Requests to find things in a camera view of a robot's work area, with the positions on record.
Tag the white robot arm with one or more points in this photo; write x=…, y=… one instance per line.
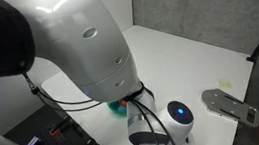
x=83, y=40

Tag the orange toy in bowl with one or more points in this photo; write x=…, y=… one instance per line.
x=123, y=103

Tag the green plastic bowl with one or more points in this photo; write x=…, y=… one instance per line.
x=117, y=108

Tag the grey metal mounting plate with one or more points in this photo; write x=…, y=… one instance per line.
x=219, y=102

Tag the black perforated breadboard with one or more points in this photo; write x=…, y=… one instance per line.
x=51, y=128

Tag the yellow sticky note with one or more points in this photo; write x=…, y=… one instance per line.
x=225, y=84

